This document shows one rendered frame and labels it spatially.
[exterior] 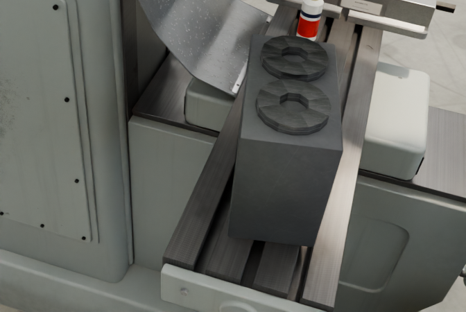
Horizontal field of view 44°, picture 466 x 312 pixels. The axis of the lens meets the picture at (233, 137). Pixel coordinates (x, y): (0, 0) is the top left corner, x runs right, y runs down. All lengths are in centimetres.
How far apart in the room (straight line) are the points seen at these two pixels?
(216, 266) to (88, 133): 60
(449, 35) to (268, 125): 268
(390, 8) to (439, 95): 162
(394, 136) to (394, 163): 6
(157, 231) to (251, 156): 88
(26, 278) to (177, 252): 101
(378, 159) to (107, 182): 62
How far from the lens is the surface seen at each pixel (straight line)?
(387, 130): 119
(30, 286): 176
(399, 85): 131
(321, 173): 69
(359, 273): 147
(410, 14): 126
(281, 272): 77
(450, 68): 305
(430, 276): 143
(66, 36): 114
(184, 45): 115
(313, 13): 114
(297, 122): 67
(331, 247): 81
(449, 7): 131
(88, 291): 167
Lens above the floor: 160
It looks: 43 degrees down
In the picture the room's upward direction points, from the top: 7 degrees clockwise
